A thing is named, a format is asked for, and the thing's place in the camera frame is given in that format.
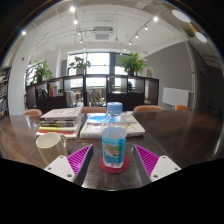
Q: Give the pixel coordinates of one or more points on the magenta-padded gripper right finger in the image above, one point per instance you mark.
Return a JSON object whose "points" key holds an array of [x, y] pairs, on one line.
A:
{"points": [[148, 160]]}

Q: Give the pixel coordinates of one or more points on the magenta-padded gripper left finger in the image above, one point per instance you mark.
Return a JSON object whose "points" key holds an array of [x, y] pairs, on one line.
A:
{"points": [[80, 160]]}

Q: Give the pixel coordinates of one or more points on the clear water bottle blue cap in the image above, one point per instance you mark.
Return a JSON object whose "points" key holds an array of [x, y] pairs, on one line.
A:
{"points": [[114, 146]]}

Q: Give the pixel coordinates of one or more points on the cream ceramic mug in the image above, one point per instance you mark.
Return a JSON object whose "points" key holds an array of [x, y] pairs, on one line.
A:
{"points": [[50, 148]]}

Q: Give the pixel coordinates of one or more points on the flat white and blue book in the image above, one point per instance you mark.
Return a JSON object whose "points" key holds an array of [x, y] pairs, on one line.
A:
{"points": [[91, 128]]}

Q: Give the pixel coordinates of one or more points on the stack of books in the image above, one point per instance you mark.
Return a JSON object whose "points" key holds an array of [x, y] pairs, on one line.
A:
{"points": [[60, 121]]}

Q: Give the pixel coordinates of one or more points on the orange chairs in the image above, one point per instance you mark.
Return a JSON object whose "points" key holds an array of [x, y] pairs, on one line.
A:
{"points": [[148, 108]]}

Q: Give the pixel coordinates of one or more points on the low dark open shelf unit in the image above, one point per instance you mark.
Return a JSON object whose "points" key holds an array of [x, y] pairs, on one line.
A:
{"points": [[50, 101]]}

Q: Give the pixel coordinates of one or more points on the green potted plant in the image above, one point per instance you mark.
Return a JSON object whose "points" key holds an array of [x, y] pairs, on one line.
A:
{"points": [[80, 63], [133, 62], [42, 70]]}

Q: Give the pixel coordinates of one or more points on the tall dark bookshelf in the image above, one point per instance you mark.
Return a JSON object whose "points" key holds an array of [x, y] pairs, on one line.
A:
{"points": [[4, 93]]}

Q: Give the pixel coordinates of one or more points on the ceiling air conditioner unit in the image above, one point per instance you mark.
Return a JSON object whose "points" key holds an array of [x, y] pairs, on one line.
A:
{"points": [[102, 36]]}

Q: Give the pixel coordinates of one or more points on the round white ceiling panels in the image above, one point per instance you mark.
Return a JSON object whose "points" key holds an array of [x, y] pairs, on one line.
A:
{"points": [[181, 15]]}

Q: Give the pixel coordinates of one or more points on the ceiling spot lights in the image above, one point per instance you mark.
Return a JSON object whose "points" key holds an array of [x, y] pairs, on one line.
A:
{"points": [[72, 9]]}

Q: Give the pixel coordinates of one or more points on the white wall panel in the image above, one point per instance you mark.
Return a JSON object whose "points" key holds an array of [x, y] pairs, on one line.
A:
{"points": [[175, 96]]}

